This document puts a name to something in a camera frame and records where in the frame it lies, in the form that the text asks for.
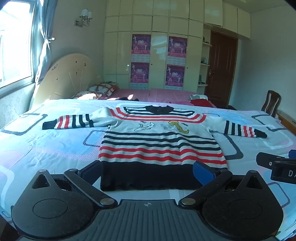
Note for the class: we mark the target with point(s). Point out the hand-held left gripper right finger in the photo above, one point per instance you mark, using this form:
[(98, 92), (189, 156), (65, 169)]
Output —
[(203, 172)]

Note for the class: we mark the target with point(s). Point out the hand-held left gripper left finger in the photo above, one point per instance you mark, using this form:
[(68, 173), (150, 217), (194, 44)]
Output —
[(91, 172)]

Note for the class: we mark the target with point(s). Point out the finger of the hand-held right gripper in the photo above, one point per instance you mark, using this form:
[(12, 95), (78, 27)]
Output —
[(293, 153), (266, 160)]

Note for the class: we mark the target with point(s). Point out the striped knit sweater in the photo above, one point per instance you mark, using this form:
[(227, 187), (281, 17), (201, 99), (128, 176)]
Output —
[(161, 139)]

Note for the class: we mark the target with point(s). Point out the wooden side table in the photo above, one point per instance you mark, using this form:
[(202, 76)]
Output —
[(286, 120)]

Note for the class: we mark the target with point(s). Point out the light blue patterned bed sheet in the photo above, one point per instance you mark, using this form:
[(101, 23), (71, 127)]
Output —
[(57, 148)]

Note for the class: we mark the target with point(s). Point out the wooden chair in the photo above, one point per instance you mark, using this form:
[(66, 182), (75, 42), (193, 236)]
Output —
[(271, 102)]

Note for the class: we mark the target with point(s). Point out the red cloth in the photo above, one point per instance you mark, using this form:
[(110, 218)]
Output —
[(199, 102)]

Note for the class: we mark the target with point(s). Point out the dark cloth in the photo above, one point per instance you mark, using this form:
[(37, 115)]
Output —
[(128, 99)]

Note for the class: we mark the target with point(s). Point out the patchwork pillow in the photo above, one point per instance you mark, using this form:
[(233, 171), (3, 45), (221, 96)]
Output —
[(103, 89)]

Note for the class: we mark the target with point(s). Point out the pink bed sheet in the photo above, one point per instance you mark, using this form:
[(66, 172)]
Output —
[(161, 95)]

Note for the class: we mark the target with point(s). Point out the brown wooden door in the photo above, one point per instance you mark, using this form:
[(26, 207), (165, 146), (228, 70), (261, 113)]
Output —
[(222, 69)]

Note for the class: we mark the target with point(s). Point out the cream rounded headboard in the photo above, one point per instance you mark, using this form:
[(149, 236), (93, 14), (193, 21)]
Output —
[(67, 74)]

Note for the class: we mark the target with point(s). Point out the corner shelf unit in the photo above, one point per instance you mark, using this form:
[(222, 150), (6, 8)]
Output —
[(204, 64)]

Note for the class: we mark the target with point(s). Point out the blue curtain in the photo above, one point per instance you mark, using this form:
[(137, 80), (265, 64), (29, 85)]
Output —
[(42, 46)]

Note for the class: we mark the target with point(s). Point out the window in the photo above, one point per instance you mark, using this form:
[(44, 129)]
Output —
[(15, 41)]

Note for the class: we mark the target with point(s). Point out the cream wardrobe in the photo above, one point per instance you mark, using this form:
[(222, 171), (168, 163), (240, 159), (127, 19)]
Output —
[(157, 23)]

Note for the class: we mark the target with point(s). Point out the purple wall poster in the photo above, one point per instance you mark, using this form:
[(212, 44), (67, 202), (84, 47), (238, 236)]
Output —
[(139, 75), (177, 48), (141, 46), (174, 76)]

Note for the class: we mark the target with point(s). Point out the wall lamp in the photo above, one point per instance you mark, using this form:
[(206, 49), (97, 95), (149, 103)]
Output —
[(85, 16)]

